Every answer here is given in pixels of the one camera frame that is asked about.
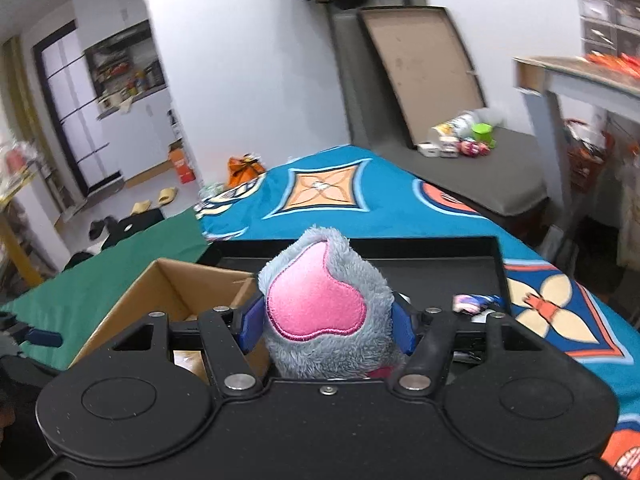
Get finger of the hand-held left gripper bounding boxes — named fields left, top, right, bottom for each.
left=0, top=312, right=63, bottom=356

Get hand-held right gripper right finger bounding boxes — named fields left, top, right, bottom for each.
left=391, top=294, right=556, bottom=393

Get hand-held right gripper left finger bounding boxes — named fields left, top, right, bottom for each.
left=70, top=294, right=264, bottom=393

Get black plastic tray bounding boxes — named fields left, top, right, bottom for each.
left=197, top=235, right=513, bottom=361

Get grey plush toy pink ear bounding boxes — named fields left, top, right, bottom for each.
left=257, top=226, right=408, bottom=380

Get brown cardboard box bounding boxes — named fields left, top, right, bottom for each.
left=70, top=258, right=273, bottom=381

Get colourful wrapped candy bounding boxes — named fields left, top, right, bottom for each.
left=452, top=294, right=506, bottom=317

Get green cloth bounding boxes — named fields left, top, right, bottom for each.
left=0, top=207, right=210, bottom=371

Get dark clothes pile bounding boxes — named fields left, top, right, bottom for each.
left=65, top=250, right=96, bottom=271

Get yellow table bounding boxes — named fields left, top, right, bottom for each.
left=0, top=160, right=46, bottom=286

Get black slipper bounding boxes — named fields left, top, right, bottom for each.
left=89, top=217, right=118, bottom=240

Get blue printed blanket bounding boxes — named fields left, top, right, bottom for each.
left=195, top=145, right=640, bottom=480

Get black case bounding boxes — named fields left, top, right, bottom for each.
left=102, top=210, right=166, bottom=251

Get orange bag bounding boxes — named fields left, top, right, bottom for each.
left=227, top=155, right=266, bottom=188

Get grey bench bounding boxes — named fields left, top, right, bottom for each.
left=370, top=125, right=550, bottom=217

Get orange carton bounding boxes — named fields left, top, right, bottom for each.
left=168, top=147, right=195, bottom=184

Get white plastic bottle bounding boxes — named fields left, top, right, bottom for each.
left=431, top=112, right=476, bottom=141

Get green cup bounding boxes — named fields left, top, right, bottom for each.
left=471, top=123, right=496, bottom=148

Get black framed sliding door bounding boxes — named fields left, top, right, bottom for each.
left=32, top=22, right=126, bottom=196

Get white kitchen cabinet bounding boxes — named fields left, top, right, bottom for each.
left=97, top=85, right=186, bottom=181

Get grey door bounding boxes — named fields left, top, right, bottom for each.
left=327, top=0, right=431, bottom=146

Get grey wooden table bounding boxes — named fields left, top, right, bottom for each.
left=512, top=55, right=640, bottom=241

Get orange snack packets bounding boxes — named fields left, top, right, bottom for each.
left=585, top=52, right=640, bottom=78

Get grey drawer cabinet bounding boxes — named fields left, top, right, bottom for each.
left=575, top=0, right=640, bottom=56

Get brown board black frame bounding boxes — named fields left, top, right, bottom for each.
left=356, top=6, right=488, bottom=150

